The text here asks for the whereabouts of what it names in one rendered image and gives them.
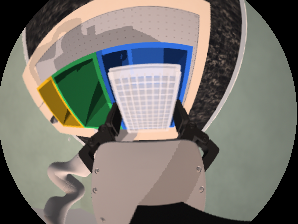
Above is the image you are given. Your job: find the yellow recycle bin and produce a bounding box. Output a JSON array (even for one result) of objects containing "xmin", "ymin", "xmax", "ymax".
[{"xmin": 37, "ymin": 76, "xmax": 84, "ymax": 128}]

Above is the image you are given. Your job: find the green bin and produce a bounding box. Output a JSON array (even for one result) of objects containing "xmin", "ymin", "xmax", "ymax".
[{"xmin": 51, "ymin": 52, "xmax": 112, "ymax": 129}]

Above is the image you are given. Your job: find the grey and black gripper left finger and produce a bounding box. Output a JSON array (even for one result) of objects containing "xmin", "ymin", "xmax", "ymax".
[{"xmin": 78, "ymin": 102, "xmax": 122, "ymax": 173}]

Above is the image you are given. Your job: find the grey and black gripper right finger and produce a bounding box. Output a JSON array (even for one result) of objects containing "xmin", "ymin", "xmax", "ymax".
[{"xmin": 173, "ymin": 100, "xmax": 219, "ymax": 172}]

